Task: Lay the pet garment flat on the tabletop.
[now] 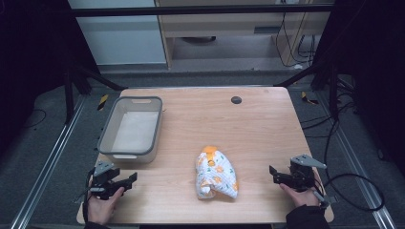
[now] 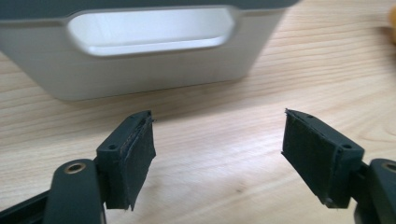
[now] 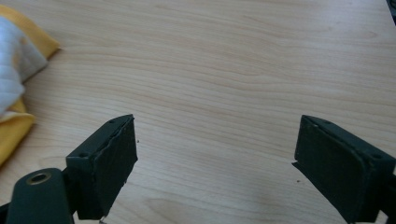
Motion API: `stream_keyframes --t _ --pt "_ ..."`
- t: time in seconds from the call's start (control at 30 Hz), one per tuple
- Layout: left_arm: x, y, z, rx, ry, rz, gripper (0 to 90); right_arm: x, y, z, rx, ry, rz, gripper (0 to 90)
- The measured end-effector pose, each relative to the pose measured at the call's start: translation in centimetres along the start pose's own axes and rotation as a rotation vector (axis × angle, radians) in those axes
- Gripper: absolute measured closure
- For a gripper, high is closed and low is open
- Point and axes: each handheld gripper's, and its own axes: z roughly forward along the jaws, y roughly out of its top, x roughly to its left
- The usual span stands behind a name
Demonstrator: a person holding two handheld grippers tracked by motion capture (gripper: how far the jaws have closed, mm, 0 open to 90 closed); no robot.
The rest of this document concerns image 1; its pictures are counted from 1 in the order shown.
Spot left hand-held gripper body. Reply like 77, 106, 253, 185
74, 159, 122, 204

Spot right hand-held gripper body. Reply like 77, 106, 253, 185
278, 154, 339, 210

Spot person's right hand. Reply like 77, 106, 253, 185
279, 182, 321, 208

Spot person's left hand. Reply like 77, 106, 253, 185
87, 186, 126, 226

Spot grey plastic tray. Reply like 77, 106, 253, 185
96, 95, 163, 165

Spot white orange printed baby garment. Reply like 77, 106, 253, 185
194, 145, 240, 200

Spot yellow black striped tape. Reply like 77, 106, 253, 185
300, 91, 320, 106
96, 94, 110, 112

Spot black metal stand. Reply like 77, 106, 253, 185
274, 58, 342, 122
62, 59, 128, 126

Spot black curtain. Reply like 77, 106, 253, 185
312, 0, 405, 179
0, 0, 100, 156

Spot white cabinet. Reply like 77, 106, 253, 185
68, 0, 168, 67

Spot light wooden desk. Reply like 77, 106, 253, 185
154, 0, 336, 70

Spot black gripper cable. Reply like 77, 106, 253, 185
322, 117, 386, 213

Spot metal floor rail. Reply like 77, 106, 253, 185
318, 91, 398, 229
10, 94, 88, 229

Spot black floor cable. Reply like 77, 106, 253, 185
21, 108, 48, 130

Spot black hanging cables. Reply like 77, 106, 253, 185
274, 10, 317, 70

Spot black horizontal frame bar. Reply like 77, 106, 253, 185
68, 3, 336, 18

